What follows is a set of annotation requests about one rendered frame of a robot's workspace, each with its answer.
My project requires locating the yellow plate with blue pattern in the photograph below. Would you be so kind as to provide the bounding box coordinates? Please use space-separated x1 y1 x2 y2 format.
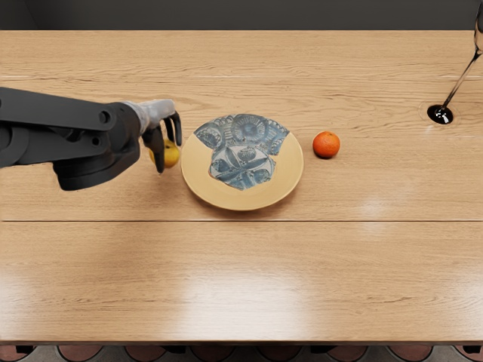
180 113 305 212

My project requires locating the clear wine glass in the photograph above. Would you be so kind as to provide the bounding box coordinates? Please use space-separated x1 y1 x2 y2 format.
426 2 483 125

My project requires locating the yellow fruit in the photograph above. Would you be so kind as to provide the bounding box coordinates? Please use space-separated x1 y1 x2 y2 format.
149 138 181 169

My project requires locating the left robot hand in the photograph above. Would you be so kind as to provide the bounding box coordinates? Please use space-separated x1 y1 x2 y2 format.
129 99 183 175

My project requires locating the orange tangerine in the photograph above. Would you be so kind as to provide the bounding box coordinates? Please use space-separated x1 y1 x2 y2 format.
312 130 341 159

